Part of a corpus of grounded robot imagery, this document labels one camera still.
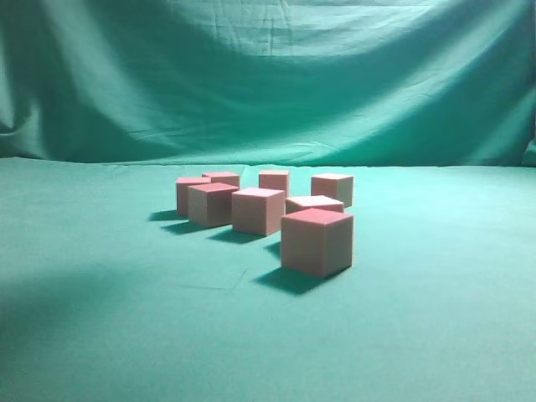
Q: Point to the green cloth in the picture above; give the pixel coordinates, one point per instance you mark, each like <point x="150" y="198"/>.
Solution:
<point x="108" y="295"/>

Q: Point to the pink cube moved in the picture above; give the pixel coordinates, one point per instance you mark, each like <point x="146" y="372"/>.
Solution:
<point x="275" y="179"/>
<point x="182" y="185"/>
<point x="334" y="185"/>
<point x="229" y="178"/>
<point x="210" y="205"/>
<point x="317" y="242"/>
<point x="257" y="211"/>

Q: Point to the pink cube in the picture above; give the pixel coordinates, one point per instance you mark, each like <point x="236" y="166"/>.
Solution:
<point x="298" y="203"/>

